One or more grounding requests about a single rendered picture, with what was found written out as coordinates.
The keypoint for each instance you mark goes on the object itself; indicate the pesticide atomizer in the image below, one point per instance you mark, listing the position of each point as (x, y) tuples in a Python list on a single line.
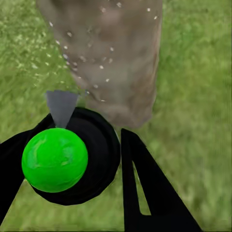
[(73, 154)]

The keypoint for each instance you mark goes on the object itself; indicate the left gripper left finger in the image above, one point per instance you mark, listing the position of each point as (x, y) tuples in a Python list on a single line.
[(11, 172)]

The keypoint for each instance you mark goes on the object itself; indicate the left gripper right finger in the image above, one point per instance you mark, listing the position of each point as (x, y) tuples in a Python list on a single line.
[(168, 212)]

